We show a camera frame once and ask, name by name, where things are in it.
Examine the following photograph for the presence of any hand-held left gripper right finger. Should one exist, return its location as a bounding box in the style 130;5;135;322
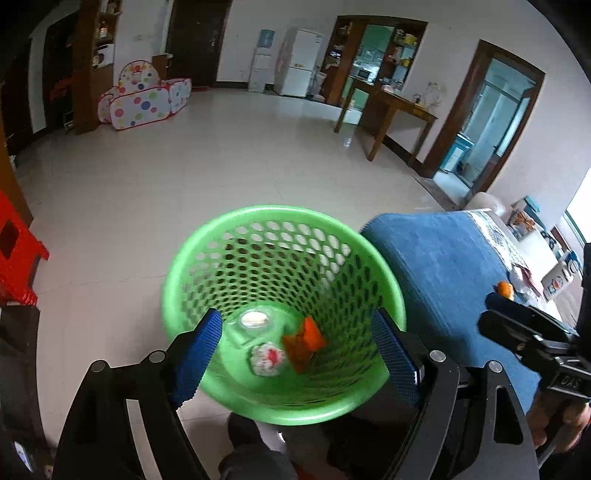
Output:
370;308;541;480

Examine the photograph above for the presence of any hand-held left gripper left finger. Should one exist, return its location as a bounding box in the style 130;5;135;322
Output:
51;308;225;480

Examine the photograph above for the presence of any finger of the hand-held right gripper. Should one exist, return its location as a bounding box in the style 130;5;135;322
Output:
478;310;578;366
486;293;575;332

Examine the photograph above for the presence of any green plastic mesh basket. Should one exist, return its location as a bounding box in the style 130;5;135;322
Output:
161;205;407;426

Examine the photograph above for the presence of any person's right hand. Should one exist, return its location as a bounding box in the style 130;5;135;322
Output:
526;396;591;457

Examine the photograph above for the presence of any crumpled white red wrapper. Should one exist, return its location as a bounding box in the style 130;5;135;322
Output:
249;342;288;377

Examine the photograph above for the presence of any patterned blue white tablecloth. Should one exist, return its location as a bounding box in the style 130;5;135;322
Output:
466;209;532;278

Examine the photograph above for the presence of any blue table mat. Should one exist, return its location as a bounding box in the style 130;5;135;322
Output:
360;211;568;398

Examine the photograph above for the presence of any crumpled orange wrapper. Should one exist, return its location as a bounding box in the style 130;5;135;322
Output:
281;316;328;374

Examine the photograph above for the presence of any person's dark trouser leg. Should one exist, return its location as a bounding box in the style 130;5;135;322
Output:
217;413;301;480

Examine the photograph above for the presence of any white ottoman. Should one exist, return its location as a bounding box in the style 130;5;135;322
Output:
464;191;509;217

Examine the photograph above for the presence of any light blue cabinet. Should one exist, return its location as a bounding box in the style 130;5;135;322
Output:
441;134;474;174

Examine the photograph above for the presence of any red plastic stool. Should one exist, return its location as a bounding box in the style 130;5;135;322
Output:
0;189;50;305

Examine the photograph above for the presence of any dark wooden table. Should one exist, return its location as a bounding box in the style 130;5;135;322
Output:
333;76;438;168

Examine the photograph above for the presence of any polka dot play tent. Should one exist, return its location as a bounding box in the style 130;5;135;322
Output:
97;60;192;132

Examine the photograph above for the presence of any white water dispenser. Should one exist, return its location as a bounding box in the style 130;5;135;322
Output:
248;30;275;92

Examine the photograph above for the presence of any wooden shelf partition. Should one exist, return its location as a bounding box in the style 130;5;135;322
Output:
318;16;428;109

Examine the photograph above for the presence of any tall wooden shelf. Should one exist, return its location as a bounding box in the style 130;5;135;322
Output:
74;0;123;134

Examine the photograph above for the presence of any white refrigerator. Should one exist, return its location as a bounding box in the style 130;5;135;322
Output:
274;28;324;97

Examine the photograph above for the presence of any dark wooden door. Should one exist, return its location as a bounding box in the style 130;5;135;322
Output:
166;0;232;88

